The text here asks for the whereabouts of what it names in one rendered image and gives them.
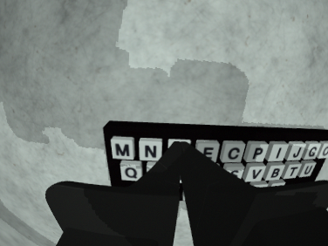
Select black keyboard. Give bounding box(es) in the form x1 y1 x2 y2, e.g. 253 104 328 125
103 120 328 188

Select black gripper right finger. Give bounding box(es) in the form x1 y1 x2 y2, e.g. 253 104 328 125
181 141 328 246

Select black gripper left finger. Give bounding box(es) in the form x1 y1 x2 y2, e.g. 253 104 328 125
45 141 182 246

